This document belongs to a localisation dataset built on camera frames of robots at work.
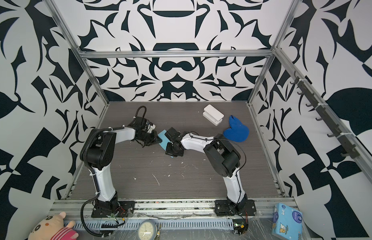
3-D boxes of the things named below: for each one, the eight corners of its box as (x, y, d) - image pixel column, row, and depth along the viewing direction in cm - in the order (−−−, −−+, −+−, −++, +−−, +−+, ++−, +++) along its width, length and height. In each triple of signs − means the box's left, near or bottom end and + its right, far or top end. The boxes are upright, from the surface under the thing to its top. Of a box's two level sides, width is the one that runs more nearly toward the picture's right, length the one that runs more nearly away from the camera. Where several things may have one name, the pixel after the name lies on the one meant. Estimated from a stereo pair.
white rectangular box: (216, 126, 108) (217, 120, 102) (201, 115, 114) (202, 109, 109) (223, 120, 111) (224, 114, 106) (208, 110, 118) (209, 103, 112)
